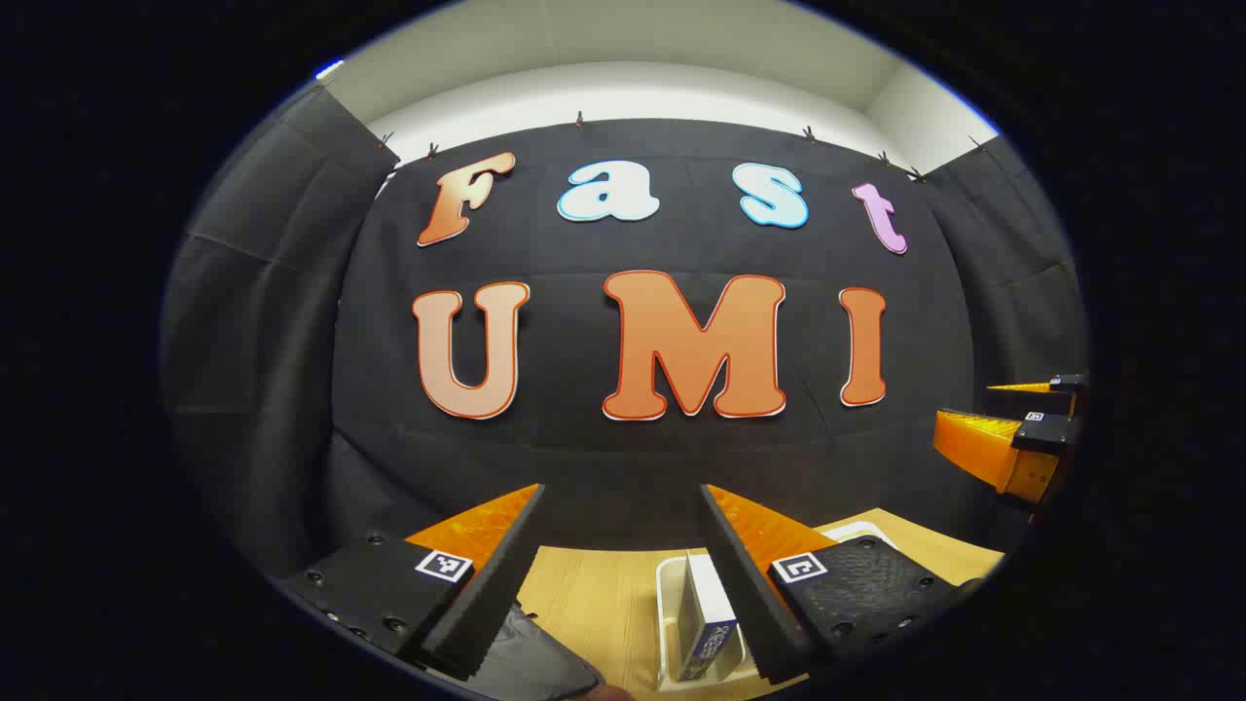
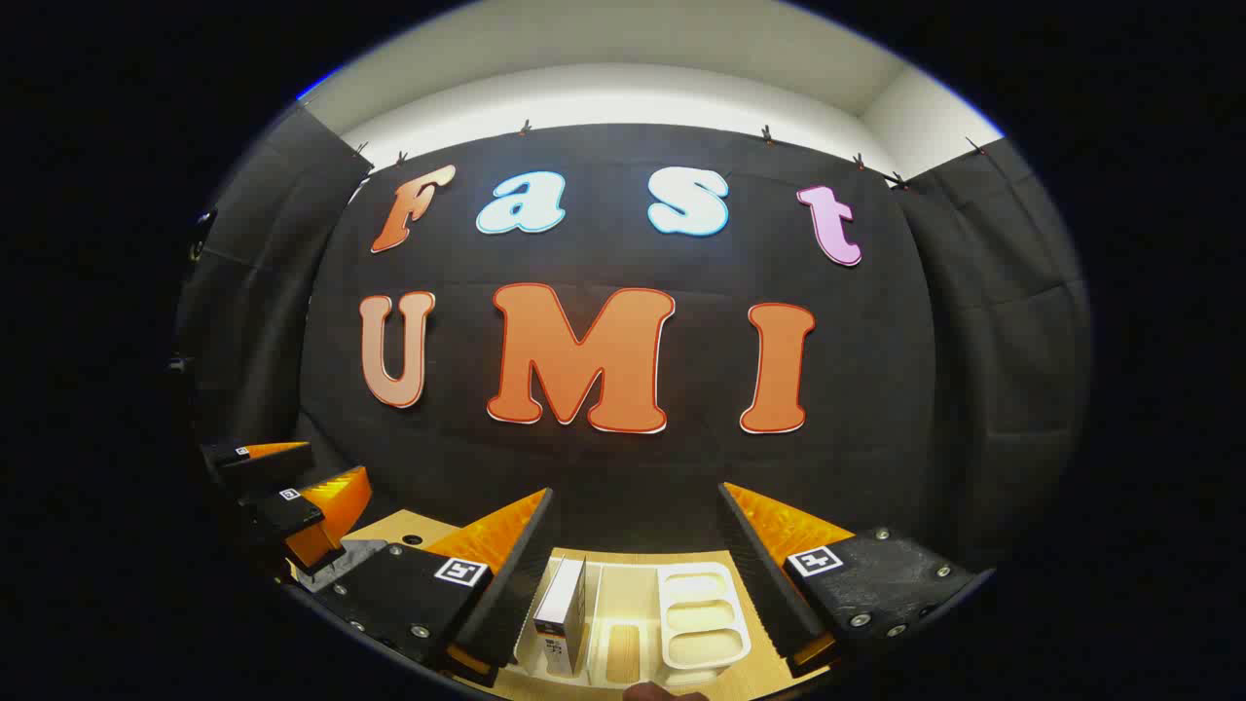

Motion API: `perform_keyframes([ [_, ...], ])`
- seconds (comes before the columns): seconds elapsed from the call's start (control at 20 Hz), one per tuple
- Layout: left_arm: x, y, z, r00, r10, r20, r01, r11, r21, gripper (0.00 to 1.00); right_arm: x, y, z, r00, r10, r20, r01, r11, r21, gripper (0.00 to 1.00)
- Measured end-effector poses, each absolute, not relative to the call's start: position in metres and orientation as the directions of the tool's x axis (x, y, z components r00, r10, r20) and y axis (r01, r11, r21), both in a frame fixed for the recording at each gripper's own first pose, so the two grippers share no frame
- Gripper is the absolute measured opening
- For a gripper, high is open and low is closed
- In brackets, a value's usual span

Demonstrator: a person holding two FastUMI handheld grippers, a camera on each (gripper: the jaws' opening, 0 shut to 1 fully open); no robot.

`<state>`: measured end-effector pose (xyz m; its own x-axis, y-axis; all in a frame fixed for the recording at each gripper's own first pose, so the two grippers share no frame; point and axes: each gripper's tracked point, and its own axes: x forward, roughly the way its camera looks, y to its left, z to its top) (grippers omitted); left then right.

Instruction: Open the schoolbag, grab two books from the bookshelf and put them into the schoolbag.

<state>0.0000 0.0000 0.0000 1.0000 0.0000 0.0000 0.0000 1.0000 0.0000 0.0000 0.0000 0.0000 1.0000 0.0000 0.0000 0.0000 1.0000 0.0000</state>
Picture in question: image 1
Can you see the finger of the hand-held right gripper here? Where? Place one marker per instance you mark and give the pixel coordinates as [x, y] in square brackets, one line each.
[983, 448]
[1066, 384]

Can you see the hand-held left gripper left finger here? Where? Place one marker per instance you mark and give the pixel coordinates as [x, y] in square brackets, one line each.
[492, 574]

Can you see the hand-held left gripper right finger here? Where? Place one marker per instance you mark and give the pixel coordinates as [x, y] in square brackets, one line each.
[745, 574]

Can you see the white plastic bookshelf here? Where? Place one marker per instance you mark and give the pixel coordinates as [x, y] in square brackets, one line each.
[670, 623]

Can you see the dark grey schoolbag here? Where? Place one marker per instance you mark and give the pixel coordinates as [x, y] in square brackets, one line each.
[545, 662]

